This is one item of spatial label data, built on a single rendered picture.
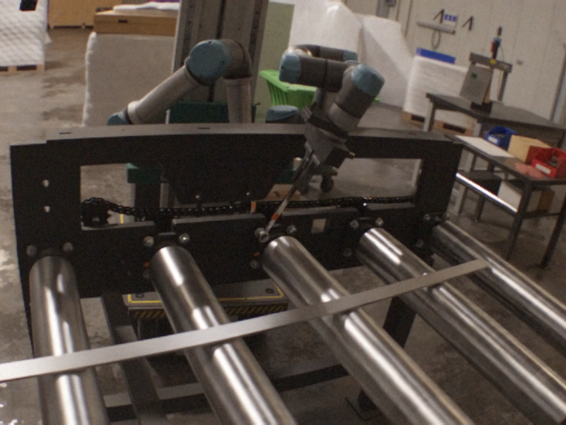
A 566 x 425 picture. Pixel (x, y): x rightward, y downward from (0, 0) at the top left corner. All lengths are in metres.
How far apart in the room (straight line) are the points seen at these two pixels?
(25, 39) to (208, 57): 7.78
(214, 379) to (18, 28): 8.52
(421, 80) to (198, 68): 6.59
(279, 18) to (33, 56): 5.36
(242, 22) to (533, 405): 1.67
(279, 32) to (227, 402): 4.32
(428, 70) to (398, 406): 7.20
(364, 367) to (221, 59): 0.92
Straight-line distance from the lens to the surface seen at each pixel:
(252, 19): 1.99
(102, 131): 1.16
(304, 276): 1.16
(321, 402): 2.15
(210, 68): 1.47
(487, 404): 2.44
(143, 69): 4.51
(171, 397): 1.60
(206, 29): 2.00
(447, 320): 1.20
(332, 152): 1.13
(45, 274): 1.10
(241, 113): 1.62
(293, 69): 1.19
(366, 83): 1.11
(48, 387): 0.84
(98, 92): 4.69
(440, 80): 7.91
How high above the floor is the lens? 1.49
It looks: 25 degrees down
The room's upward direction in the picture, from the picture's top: 9 degrees clockwise
